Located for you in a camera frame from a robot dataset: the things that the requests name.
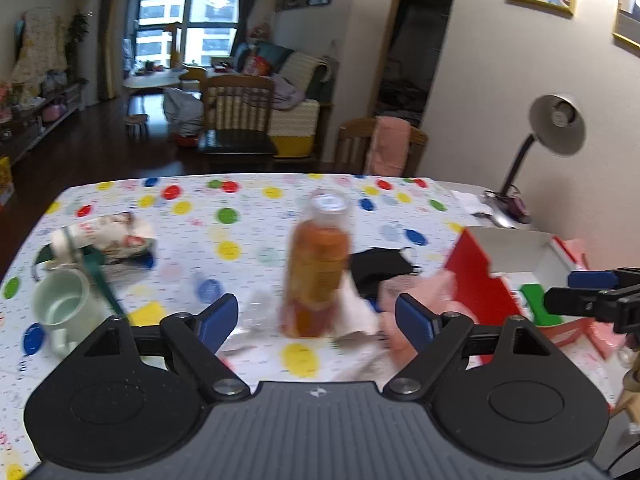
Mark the white paper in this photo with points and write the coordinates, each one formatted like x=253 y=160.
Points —
x=470 y=202

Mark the black face mask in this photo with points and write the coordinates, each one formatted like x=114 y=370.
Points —
x=375 y=267

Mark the potted plant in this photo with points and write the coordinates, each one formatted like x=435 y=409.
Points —
x=77 y=35

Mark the red cushion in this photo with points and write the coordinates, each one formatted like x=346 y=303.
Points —
x=257 y=66

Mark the large window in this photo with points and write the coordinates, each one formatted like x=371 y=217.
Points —
x=165 y=15

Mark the green block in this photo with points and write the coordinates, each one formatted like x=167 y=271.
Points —
x=535 y=300

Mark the round cream table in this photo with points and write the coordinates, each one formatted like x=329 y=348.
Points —
x=150 y=80

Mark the white bag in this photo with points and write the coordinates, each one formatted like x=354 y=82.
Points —
x=181 y=110

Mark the polka dot tablecloth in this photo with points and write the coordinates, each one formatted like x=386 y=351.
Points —
x=280 y=220

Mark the pink cloth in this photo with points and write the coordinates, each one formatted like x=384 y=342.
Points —
x=435 y=290

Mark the red and white box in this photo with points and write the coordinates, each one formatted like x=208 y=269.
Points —
x=475 y=280

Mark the white standing air conditioner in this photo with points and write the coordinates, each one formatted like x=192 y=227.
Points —
x=91 y=50

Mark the sofa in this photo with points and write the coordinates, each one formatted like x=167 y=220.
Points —
x=300 y=110

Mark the grey cloth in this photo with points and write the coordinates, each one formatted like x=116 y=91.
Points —
x=287 y=92

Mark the yellow box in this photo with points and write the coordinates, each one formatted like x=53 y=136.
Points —
x=6 y=180

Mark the floral draped cloth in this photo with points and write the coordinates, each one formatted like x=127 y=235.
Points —
x=37 y=50

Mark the pale green mug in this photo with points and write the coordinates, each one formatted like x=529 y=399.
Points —
x=60 y=305

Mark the orange juice bottle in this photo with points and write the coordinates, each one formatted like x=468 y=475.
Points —
x=316 y=265

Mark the grey desk lamp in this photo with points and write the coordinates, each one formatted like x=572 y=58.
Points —
x=557 y=122

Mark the wooden chair dark seat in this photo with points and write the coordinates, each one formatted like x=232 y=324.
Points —
x=235 y=110

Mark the low tv cabinet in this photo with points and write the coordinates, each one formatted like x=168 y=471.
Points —
x=35 y=125

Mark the pink towel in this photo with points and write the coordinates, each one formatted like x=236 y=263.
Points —
x=387 y=145

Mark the clear plastic bag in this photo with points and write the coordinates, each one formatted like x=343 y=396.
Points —
x=257 y=312

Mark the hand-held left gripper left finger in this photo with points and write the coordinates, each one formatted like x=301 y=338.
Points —
x=220 y=317

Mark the small wooden stool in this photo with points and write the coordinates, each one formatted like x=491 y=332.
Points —
x=136 y=122

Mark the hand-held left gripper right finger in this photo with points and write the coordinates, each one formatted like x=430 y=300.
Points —
x=414 y=319

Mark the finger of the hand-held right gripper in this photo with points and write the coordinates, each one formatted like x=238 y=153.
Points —
x=570 y=301
x=592 y=279

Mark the dark framed picture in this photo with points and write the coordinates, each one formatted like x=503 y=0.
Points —
x=627 y=5

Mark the purple object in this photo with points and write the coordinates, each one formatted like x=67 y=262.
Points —
x=520 y=210

